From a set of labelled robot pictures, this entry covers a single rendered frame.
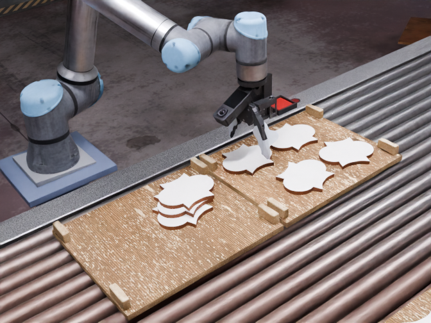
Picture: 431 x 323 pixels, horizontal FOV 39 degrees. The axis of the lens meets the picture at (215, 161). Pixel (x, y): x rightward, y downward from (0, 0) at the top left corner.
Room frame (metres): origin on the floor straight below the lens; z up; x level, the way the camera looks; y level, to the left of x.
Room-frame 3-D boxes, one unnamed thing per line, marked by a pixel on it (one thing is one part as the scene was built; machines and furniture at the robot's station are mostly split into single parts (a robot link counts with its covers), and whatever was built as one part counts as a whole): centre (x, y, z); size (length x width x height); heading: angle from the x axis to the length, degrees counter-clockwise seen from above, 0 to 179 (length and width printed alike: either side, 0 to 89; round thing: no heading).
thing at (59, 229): (1.08, 0.36, 0.95); 0.06 x 0.02 x 0.03; 35
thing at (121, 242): (1.08, 0.13, 0.93); 0.41 x 0.35 x 0.02; 125
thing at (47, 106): (1.52, 0.46, 1.05); 0.13 x 0.12 x 0.14; 150
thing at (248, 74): (1.35, -0.10, 1.19); 0.08 x 0.08 x 0.05
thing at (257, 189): (1.32, -0.22, 0.93); 0.41 x 0.35 x 0.02; 125
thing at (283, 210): (1.10, -0.13, 0.95); 0.06 x 0.02 x 0.03; 35
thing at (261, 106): (1.35, -0.11, 1.11); 0.09 x 0.08 x 0.12; 125
